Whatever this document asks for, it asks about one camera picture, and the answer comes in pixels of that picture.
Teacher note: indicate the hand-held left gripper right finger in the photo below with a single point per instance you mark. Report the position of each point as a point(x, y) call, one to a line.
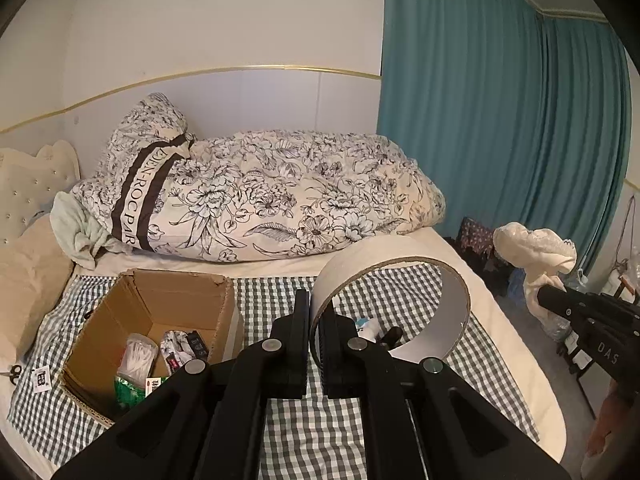
point(330, 345)

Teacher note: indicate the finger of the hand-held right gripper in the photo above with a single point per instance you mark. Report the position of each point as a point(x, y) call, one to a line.
point(557, 297)

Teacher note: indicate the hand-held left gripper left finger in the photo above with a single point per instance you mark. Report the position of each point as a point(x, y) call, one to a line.
point(300, 340)

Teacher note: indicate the small white bottle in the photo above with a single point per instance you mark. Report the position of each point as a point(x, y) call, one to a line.
point(369, 330)

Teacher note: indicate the white lace cloth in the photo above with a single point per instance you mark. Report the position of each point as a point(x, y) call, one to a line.
point(530, 245)

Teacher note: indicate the black fabric item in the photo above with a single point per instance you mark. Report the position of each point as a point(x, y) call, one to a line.
point(393, 336)

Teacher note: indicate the white tape roll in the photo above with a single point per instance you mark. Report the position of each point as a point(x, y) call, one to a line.
point(375, 250)

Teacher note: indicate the black white printed packet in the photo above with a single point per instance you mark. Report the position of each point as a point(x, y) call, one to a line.
point(175, 347)

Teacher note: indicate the brown cardboard box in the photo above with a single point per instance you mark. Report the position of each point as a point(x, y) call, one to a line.
point(160, 300)

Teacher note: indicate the green white medicine box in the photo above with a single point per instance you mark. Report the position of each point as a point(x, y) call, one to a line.
point(156, 385)

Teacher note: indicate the clear cotton swab container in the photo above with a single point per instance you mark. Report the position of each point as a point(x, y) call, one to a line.
point(135, 355)

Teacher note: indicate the green snack packet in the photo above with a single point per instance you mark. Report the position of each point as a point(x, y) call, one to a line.
point(127, 392)

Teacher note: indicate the person's right hand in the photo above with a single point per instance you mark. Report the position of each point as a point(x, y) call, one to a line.
point(602, 425)

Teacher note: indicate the blue plastic bag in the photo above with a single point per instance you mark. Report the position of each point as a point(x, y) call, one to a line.
point(517, 285)

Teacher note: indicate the checkered grey cloth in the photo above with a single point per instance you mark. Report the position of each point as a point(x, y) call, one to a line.
point(270, 295)

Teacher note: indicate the dark floral bag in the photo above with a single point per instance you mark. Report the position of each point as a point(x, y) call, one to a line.
point(475, 237)

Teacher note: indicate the floral patterned duvet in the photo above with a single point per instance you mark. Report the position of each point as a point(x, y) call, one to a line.
point(300, 185)

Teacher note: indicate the teal curtain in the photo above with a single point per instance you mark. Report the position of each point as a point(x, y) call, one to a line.
point(475, 110)

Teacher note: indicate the light green cloth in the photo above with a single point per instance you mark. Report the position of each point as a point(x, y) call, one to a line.
point(75, 230)

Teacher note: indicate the small white printed tag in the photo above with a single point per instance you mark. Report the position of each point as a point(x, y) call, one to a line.
point(42, 377)

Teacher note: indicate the beige pillow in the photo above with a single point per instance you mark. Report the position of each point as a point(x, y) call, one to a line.
point(30, 290)

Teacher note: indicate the small scissors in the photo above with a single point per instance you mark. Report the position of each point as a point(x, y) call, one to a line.
point(15, 372)

